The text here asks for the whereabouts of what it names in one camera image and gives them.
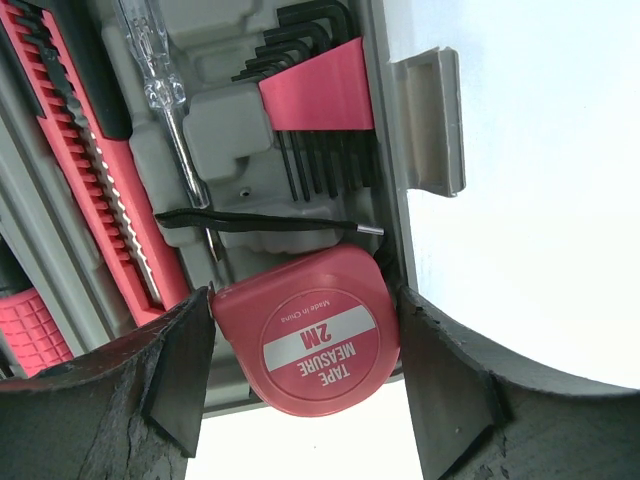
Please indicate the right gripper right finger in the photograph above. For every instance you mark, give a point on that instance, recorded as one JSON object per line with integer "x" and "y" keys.
{"x": 482, "y": 411}

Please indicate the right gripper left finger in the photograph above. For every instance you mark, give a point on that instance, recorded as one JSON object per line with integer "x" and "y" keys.
{"x": 130, "y": 409}

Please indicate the clear test screwdriver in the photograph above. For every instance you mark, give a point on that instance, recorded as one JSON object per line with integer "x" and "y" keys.
{"x": 144, "y": 29}

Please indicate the grey plastic tool case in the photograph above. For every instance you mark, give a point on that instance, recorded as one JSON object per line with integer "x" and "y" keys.
{"x": 415, "y": 105}

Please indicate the red hex key holder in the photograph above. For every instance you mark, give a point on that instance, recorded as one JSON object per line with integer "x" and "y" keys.
{"x": 312, "y": 77}

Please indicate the red tape measure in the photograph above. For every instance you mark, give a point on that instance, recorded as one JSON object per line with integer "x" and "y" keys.
{"x": 317, "y": 332}

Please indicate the red utility knife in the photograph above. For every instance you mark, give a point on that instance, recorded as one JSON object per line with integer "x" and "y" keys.
{"x": 83, "y": 115}

